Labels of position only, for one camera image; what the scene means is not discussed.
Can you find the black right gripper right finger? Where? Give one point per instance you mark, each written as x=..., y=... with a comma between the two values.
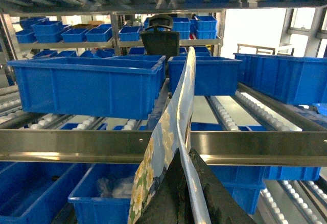
x=221, y=206

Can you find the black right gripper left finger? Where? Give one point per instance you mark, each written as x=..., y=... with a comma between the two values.
x=171, y=201

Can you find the flower gift bag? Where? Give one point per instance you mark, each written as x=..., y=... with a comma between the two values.
x=171, y=136

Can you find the blue bin with plastic bags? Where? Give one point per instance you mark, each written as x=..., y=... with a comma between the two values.
x=103, y=194

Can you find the large blue plastic bin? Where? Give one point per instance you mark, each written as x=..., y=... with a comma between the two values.
x=112, y=87

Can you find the blue bin centre of rack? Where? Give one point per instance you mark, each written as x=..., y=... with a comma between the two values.
x=215, y=76

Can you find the blue bin of rack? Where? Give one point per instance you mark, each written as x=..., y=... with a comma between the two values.
x=215, y=76
x=288, y=79

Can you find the blue bin right of rack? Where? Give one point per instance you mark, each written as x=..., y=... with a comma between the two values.
x=288, y=79

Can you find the steel shelf front rail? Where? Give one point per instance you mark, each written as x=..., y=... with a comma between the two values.
x=215, y=147

